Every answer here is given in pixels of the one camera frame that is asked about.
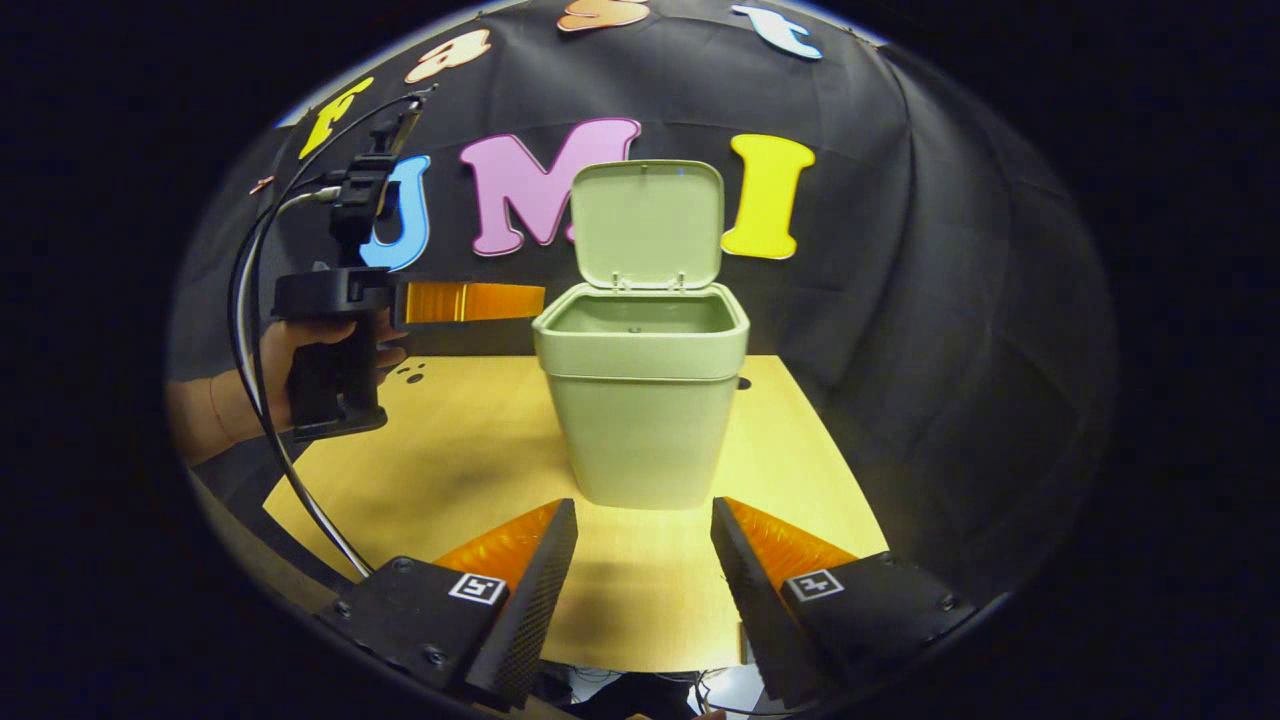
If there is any green desktop garbage bin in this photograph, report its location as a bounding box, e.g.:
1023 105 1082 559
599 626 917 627
532 160 751 510

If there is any black backdrop cloth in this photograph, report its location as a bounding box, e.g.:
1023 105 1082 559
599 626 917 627
170 0 1118 601

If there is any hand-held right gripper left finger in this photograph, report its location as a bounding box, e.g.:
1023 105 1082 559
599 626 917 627
318 498 579 711

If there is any wooden desktop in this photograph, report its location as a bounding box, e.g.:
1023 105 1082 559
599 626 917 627
262 355 891 673

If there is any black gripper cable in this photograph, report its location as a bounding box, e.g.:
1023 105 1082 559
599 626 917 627
227 90 433 581

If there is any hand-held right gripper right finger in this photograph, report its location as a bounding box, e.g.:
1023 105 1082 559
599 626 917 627
711 497 979 709

